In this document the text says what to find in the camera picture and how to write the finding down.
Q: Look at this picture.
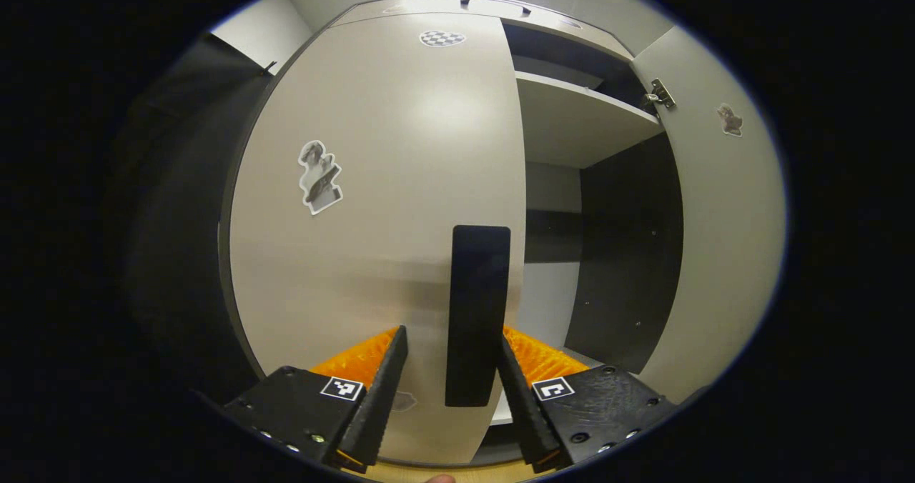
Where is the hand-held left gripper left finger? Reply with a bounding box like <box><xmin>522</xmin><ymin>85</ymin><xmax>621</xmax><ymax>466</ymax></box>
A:
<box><xmin>223</xmin><ymin>324</ymin><xmax>408</xmax><ymax>473</ymax></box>

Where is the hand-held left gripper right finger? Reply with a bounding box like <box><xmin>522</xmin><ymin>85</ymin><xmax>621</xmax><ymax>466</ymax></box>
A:
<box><xmin>497</xmin><ymin>324</ymin><xmax>676</xmax><ymax>473</ymax></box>

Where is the beige double-door shoe cabinet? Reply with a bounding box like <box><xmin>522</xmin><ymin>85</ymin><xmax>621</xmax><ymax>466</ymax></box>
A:
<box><xmin>218</xmin><ymin>0</ymin><xmax>687</xmax><ymax>469</ymax></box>

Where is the beige cabinet door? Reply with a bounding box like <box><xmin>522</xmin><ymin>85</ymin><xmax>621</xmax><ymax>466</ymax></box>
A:
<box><xmin>633</xmin><ymin>26</ymin><xmax>787</xmax><ymax>405</ymax></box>
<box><xmin>229</xmin><ymin>11</ymin><xmax>528</xmax><ymax>466</ymax></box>

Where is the metal door hinge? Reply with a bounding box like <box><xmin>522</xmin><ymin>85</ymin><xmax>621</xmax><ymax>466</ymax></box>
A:
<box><xmin>643</xmin><ymin>78</ymin><xmax>676</xmax><ymax>110</ymax></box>

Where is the beige cabinet drawer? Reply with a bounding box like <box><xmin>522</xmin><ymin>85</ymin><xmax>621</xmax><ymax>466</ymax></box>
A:
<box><xmin>332</xmin><ymin>0</ymin><xmax>633</xmax><ymax>62</ymax></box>

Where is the black backdrop cloth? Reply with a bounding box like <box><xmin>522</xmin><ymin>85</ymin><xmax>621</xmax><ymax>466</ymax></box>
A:
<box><xmin>125</xmin><ymin>33</ymin><xmax>276</xmax><ymax>398</ymax></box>

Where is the black left door handle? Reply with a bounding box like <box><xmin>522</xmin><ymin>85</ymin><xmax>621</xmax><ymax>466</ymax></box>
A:
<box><xmin>445</xmin><ymin>224</ymin><xmax>512</xmax><ymax>407</ymax></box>

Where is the black drawer handle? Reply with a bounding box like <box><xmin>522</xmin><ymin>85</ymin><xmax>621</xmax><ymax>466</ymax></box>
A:
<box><xmin>460</xmin><ymin>0</ymin><xmax>532</xmax><ymax>18</ymax></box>

